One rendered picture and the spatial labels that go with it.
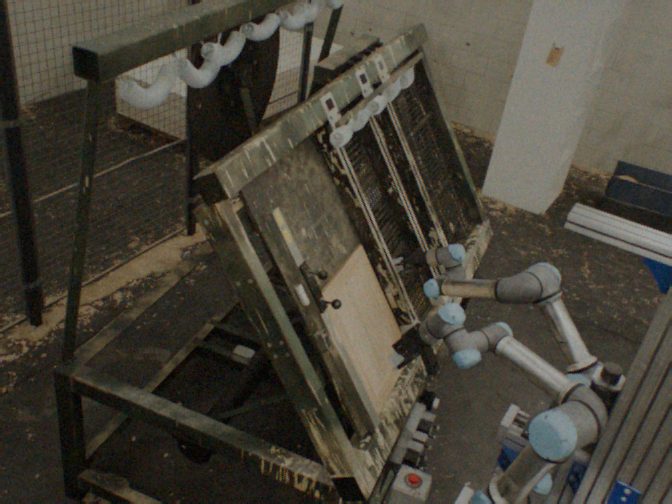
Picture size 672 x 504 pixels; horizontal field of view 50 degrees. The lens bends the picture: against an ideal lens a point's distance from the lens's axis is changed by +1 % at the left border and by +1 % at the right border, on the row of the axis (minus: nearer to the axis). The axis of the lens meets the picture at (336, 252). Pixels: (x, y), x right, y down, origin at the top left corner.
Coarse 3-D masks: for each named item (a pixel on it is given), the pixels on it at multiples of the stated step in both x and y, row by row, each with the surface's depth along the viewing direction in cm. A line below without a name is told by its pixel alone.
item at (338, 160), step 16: (336, 112) 290; (320, 128) 290; (336, 128) 287; (320, 144) 293; (336, 160) 294; (336, 176) 297; (352, 176) 299; (352, 192) 298; (352, 208) 302; (368, 208) 304; (368, 224) 302; (368, 240) 306; (368, 256) 310; (384, 256) 308; (384, 272) 310; (384, 288) 314; (400, 288) 316; (400, 304) 315; (400, 320) 319; (416, 320) 321
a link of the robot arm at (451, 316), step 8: (448, 304) 219; (456, 304) 220; (440, 312) 219; (448, 312) 217; (456, 312) 218; (464, 312) 220; (432, 320) 222; (440, 320) 219; (448, 320) 217; (456, 320) 216; (464, 320) 218; (432, 328) 222; (440, 328) 219; (448, 328) 218; (456, 328) 217; (440, 336) 222
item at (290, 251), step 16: (272, 224) 252; (288, 256) 256; (304, 288) 260; (320, 320) 264; (336, 336) 269; (336, 352) 269; (352, 368) 274; (352, 384) 273; (368, 400) 279; (368, 416) 278
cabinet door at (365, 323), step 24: (360, 264) 300; (336, 288) 280; (360, 288) 296; (336, 312) 276; (360, 312) 292; (384, 312) 309; (360, 336) 288; (384, 336) 305; (360, 360) 284; (384, 360) 301; (384, 384) 296
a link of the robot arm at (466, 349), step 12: (444, 336) 218; (456, 336) 216; (468, 336) 218; (480, 336) 219; (456, 348) 216; (468, 348) 215; (480, 348) 218; (456, 360) 216; (468, 360) 214; (480, 360) 217
